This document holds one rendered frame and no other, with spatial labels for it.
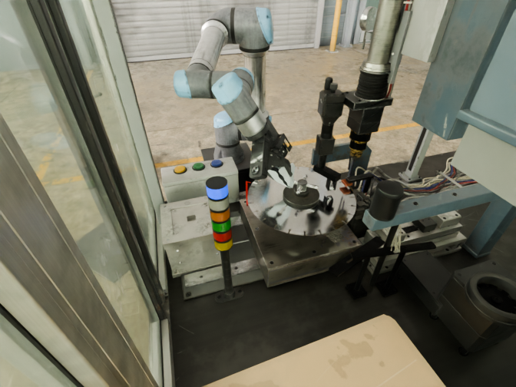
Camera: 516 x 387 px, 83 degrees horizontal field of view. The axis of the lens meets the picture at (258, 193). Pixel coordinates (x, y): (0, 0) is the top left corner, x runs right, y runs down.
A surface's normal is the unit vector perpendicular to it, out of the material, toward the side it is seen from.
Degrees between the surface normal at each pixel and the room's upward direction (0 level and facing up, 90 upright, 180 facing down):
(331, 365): 0
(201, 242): 90
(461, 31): 90
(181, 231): 0
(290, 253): 0
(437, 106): 90
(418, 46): 90
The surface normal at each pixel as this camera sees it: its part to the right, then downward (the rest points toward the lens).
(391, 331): 0.00, -0.78
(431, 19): -0.96, 0.18
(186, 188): 0.29, 0.59
